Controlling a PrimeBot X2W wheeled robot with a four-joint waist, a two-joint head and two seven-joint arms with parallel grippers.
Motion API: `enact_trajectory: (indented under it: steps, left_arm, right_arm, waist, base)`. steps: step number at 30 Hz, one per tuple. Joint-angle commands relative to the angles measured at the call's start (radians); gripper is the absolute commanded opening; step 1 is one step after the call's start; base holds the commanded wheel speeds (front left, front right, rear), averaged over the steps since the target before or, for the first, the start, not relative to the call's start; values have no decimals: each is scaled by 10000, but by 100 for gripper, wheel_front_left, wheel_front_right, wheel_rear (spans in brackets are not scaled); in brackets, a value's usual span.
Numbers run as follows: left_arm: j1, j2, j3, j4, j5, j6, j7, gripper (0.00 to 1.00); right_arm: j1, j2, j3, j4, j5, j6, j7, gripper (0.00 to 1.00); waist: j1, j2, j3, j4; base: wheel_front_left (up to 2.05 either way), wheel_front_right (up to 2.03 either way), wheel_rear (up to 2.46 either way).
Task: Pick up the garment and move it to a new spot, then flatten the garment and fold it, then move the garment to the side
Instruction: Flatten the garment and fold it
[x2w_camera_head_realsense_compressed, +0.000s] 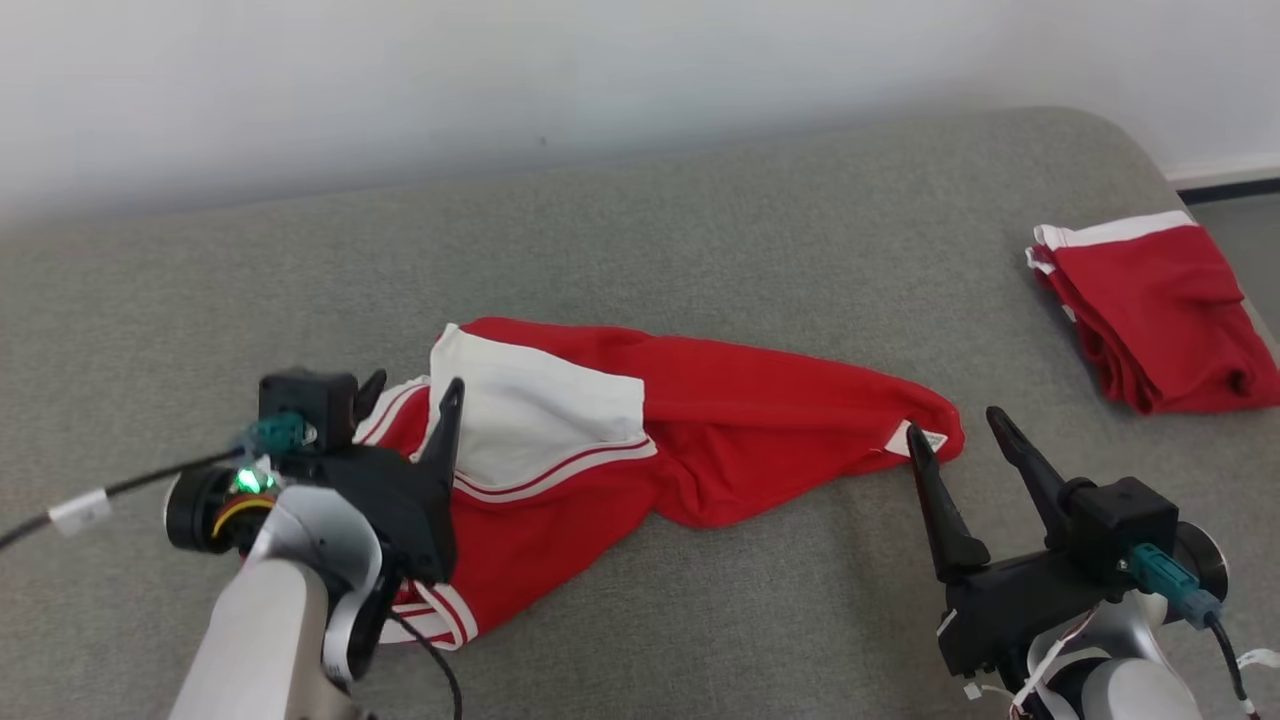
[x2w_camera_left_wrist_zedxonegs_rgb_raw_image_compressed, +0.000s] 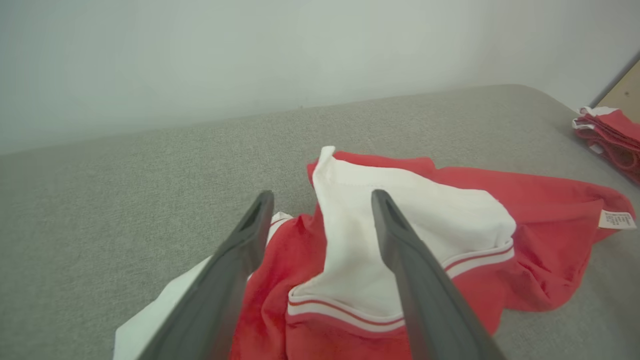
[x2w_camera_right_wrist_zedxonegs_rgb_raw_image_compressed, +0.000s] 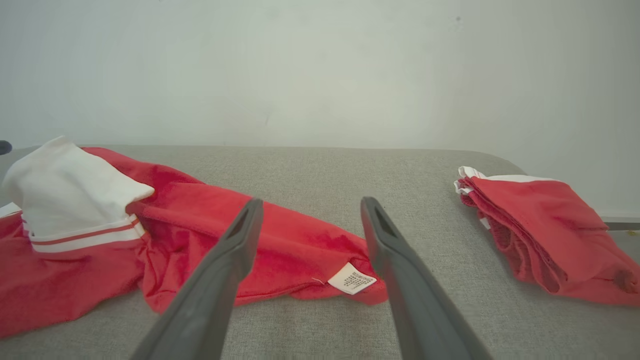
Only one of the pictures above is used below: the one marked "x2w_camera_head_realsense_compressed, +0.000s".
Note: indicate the red shirt white striped sleeves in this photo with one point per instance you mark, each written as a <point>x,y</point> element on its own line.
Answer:
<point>760,420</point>

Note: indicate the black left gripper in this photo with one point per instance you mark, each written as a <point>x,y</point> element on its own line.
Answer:
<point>410,510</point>

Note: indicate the white wall baseboard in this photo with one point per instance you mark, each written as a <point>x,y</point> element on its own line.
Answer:
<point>1225,170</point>

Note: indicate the red shorts white waistband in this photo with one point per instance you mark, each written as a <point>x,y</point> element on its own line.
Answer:
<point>1170,310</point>

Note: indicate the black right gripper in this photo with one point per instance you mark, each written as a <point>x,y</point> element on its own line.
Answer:
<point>1010,605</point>

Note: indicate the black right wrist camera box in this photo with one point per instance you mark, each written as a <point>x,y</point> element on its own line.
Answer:
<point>1120,520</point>

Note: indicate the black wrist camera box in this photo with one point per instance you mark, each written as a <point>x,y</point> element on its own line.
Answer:
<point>1120,520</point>
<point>300,400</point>

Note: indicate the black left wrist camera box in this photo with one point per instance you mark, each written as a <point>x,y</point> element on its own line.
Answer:
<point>300,400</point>

